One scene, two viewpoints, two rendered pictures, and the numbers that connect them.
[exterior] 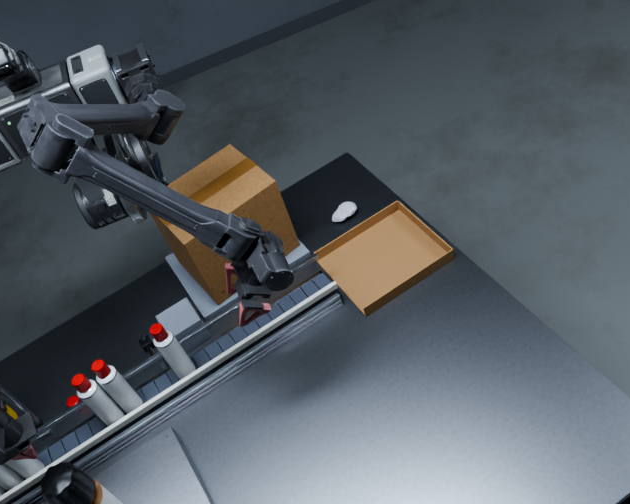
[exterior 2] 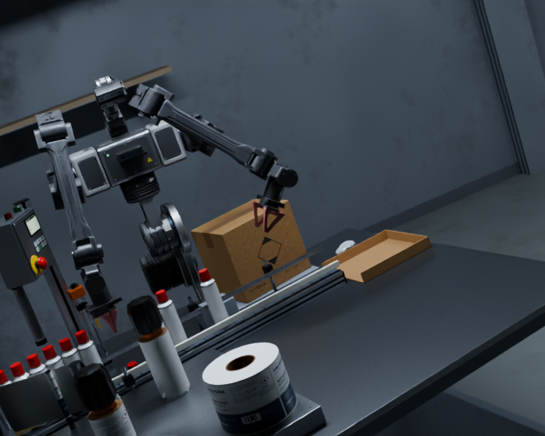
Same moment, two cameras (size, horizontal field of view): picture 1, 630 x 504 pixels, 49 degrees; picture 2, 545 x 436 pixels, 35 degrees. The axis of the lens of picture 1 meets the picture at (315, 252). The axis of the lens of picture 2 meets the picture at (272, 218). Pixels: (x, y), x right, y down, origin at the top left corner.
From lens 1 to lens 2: 1.75 m
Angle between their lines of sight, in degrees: 33
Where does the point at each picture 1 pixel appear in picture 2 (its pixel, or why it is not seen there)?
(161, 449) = (205, 357)
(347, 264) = (349, 267)
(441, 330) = (421, 274)
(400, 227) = (389, 245)
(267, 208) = (283, 222)
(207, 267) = (239, 261)
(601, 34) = not seen: outside the picture
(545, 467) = (498, 302)
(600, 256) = not seen: outside the picture
